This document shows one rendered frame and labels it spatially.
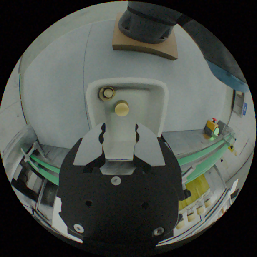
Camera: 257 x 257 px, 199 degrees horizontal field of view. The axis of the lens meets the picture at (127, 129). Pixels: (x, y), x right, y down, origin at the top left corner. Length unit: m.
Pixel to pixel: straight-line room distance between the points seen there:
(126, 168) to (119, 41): 0.41
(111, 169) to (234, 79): 0.40
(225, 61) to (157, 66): 0.20
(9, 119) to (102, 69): 3.41
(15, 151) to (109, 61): 0.75
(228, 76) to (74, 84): 0.38
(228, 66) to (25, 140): 0.89
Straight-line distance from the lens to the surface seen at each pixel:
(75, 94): 0.29
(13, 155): 0.73
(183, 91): 0.33
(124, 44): 0.24
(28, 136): 0.74
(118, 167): 0.29
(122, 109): 0.18
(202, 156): 0.36
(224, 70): 0.17
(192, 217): 0.41
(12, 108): 3.55
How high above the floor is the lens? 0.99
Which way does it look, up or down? 58 degrees down
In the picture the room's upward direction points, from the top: 174 degrees clockwise
